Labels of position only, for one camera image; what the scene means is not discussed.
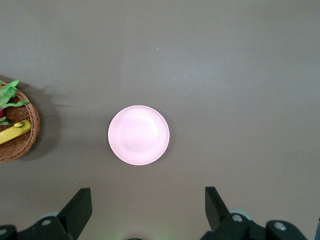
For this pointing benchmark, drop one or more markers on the pink dragon fruit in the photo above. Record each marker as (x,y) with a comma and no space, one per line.
(8,91)

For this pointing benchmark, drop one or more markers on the brown wicker basket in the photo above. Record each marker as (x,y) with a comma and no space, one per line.
(31,140)

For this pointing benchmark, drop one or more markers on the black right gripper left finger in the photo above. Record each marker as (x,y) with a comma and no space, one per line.
(75,212)

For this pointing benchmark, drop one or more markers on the yellow banana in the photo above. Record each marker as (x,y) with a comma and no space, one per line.
(12,133)

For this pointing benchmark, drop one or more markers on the pink round plate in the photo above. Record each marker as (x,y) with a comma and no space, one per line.
(138,135)

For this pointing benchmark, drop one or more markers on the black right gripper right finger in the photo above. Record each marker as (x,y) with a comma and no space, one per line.
(217,215)

